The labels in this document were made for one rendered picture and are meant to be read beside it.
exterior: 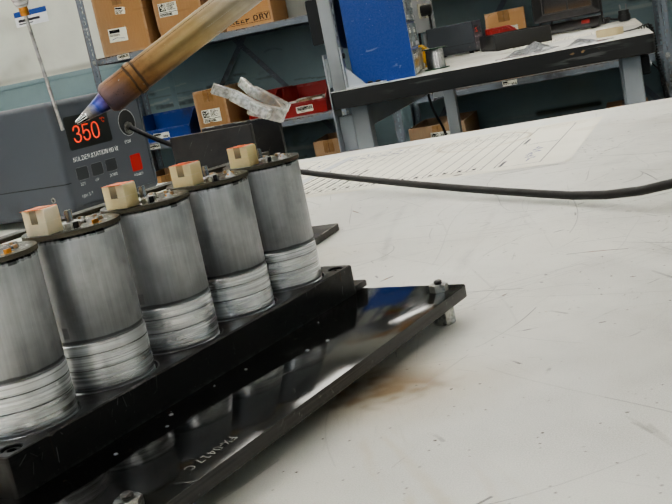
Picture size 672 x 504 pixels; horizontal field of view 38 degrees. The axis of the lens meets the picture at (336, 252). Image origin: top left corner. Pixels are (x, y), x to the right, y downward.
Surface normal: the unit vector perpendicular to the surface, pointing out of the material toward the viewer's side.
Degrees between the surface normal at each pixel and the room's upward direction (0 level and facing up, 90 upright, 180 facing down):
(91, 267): 90
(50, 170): 90
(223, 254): 90
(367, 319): 0
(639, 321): 0
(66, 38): 90
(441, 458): 0
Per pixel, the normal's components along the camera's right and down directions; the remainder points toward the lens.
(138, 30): -0.24, 0.24
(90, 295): 0.35, 0.12
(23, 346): 0.57, 0.05
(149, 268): 0.01, 0.20
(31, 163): -0.44, 0.26
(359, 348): -0.19, -0.96
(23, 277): 0.81, -0.04
